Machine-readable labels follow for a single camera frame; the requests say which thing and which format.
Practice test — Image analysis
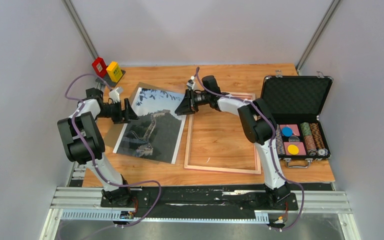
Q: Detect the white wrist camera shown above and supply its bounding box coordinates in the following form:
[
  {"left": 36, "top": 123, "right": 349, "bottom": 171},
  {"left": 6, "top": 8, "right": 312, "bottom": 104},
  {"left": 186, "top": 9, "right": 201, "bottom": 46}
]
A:
[
  {"left": 186, "top": 76, "right": 196, "bottom": 91},
  {"left": 109, "top": 87, "right": 124, "bottom": 103}
]

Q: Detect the Great Wall photo print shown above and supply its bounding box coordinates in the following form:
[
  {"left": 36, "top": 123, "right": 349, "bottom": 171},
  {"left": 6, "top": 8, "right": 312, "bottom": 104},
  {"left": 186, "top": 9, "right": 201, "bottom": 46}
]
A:
[{"left": 113, "top": 87, "right": 187, "bottom": 164}]

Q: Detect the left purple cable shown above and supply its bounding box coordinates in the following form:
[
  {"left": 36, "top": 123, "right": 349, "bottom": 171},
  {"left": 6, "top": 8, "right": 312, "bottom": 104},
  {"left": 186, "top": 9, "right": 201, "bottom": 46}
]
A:
[{"left": 64, "top": 73, "right": 163, "bottom": 229}]

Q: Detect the grey backing board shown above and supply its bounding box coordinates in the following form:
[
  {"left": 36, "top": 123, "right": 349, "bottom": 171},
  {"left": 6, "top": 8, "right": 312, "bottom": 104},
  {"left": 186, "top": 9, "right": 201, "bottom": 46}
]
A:
[{"left": 103, "top": 82, "right": 161, "bottom": 151}]

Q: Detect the purple cable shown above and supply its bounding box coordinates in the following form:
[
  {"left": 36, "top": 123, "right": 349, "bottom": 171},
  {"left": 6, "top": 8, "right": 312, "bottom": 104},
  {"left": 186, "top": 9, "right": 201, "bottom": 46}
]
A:
[
  {"left": 194, "top": 66, "right": 306, "bottom": 232},
  {"left": 64, "top": 73, "right": 163, "bottom": 229}
]

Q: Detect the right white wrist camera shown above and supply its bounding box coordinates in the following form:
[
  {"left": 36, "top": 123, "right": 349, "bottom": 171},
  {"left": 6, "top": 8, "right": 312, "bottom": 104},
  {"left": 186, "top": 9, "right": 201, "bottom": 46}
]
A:
[{"left": 186, "top": 76, "right": 196, "bottom": 91}]

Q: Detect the yellow small box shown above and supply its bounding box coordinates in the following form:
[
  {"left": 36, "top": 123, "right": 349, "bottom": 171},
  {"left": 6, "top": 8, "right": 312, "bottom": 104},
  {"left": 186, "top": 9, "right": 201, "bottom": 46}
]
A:
[{"left": 106, "top": 61, "right": 124, "bottom": 83}]

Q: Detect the wooden picture frame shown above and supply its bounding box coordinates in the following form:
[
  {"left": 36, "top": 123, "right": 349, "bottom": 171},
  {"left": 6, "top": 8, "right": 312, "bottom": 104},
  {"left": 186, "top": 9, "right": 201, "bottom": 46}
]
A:
[{"left": 183, "top": 106, "right": 262, "bottom": 175}]

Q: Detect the blue round chip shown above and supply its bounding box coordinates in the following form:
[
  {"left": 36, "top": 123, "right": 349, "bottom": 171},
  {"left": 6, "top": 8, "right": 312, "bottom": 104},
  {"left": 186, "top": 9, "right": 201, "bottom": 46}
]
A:
[{"left": 281, "top": 126, "right": 294, "bottom": 137}]

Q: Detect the red small box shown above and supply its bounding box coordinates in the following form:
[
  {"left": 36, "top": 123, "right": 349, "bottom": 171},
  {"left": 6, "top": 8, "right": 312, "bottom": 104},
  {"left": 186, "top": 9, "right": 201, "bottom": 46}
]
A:
[{"left": 91, "top": 56, "right": 107, "bottom": 78}]

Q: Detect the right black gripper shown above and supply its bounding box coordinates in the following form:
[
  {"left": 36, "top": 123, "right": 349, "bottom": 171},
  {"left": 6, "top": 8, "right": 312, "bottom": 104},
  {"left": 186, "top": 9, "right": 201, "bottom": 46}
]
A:
[{"left": 175, "top": 88, "right": 211, "bottom": 116}]

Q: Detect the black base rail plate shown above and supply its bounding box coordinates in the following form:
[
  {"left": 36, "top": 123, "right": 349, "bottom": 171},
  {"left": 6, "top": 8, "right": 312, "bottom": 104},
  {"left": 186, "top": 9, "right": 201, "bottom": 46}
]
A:
[{"left": 100, "top": 184, "right": 299, "bottom": 220}]

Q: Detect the yellow round chip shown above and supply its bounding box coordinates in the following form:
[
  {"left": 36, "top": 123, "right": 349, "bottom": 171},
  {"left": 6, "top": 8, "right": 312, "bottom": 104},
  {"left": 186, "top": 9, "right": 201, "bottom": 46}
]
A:
[{"left": 286, "top": 144, "right": 300, "bottom": 155}]

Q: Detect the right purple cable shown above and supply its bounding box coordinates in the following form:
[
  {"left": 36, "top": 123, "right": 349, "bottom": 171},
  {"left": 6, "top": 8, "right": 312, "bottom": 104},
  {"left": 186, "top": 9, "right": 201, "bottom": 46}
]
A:
[{"left": 194, "top": 66, "right": 306, "bottom": 232}]

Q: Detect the black poker chip case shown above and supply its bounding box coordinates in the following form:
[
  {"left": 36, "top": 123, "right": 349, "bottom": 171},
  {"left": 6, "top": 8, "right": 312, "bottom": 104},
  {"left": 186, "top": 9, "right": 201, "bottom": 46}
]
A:
[{"left": 260, "top": 72, "right": 334, "bottom": 168}]

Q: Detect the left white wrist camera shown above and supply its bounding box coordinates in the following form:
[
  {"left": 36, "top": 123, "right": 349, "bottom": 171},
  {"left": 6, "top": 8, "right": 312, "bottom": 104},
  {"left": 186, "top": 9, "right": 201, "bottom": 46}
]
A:
[{"left": 109, "top": 87, "right": 124, "bottom": 103}]

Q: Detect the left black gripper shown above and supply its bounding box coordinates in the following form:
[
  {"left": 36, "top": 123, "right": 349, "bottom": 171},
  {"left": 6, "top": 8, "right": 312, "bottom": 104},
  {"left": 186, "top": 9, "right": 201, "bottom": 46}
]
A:
[{"left": 96, "top": 98, "right": 141, "bottom": 125}]

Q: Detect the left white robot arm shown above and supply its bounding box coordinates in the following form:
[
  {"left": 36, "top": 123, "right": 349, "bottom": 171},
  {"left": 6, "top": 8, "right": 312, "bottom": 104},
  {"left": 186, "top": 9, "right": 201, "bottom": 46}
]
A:
[{"left": 57, "top": 87, "right": 139, "bottom": 207}]

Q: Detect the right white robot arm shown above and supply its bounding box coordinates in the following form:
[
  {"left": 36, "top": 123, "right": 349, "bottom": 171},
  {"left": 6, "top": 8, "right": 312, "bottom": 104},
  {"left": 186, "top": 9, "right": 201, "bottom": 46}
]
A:
[{"left": 175, "top": 75, "right": 291, "bottom": 209}]

